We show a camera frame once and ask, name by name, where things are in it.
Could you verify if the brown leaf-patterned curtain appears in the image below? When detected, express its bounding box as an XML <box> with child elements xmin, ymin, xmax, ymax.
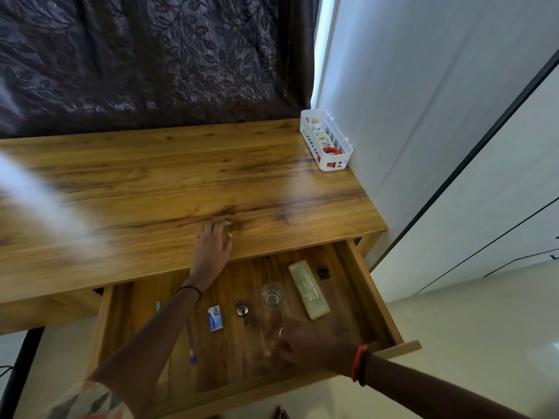
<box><xmin>0</xmin><ymin>0</ymin><xmax>322</xmax><ymax>139</ymax></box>

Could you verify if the pale green plastic case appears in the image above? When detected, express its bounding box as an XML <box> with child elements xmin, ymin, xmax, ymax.
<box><xmin>288</xmin><ymin>259</ymin><xmax>331</xmax><ymax>321</ymax></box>

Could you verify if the white and blue eraser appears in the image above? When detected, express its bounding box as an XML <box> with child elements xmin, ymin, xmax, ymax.
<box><xmin>207</xmin><ymin>305</ymin><xmax>224</xmax><ymax>333</ymax></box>

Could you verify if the black beaded bracelet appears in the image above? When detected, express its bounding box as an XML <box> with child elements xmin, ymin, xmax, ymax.
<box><xmin>358</xmin><ymin>349</ymin><xmax>373</xmax><ymax>387</ymax></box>

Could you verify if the white plastic slotted basket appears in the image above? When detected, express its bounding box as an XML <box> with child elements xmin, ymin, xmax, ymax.
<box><xmin>299</xmin><ymin>109</ymin><xmax>353</xmax><ymax>172</ymax></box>

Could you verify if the person's left hand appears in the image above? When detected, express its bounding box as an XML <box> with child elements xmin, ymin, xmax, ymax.
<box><xmin>187</xmin><ymin>216</ymin><xmax>235</xmax><ymax>294</ymax></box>

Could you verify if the person's right hand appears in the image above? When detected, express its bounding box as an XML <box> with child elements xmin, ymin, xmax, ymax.
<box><xmin>270</xmin><ymin>318</ymin><xmax>360</xmax><ymax>378</ymax></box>

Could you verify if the wooden drawer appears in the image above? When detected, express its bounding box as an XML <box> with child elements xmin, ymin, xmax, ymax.
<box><xmin>85</xmin><ymin>239</ymin><xmax>423</xmax><ymax>419</ymax></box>

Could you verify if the person's left forearm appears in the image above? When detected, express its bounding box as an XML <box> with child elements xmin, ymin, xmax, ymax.
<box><xmin>87</xmin><ymin>286</ymin><xmax>203</xmax><ymax>419</ymax></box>

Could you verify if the clear drinking glass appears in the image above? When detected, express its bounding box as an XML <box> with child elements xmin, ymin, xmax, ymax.
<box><xmin>261</xmin><ymin>281</ymin><xmax>286</xmax><ymax>308</ymax></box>

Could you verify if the red multi-head cable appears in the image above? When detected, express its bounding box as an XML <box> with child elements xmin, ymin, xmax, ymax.
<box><xmin>316</xmin><ymin>145</ymin><xmax>344</xmax><ymax>169</ymax></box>

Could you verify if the white cabinet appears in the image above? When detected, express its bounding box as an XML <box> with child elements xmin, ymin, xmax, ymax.
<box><xmin>369</xmin><ymin>49</ymin><xmax>559</xmax><ymax>301</ymax></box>

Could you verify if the red wristband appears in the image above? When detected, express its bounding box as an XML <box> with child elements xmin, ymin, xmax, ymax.
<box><xmin>351</xmin><ymin>344</ymin><xmax>369</xmax><ymax>382</ymax></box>

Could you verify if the person's right forearm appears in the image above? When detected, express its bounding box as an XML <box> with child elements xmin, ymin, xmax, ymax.
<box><xmin>365</xmin><ymin>354</ymin><xmax>533</xmax><ymax>419</ymax></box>

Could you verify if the blue capped clear pen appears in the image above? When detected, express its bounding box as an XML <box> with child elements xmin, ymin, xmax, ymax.
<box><xmin>186</xmin><ymin>322</ymin><xmax>198</xmax><ymax>365</ymax></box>

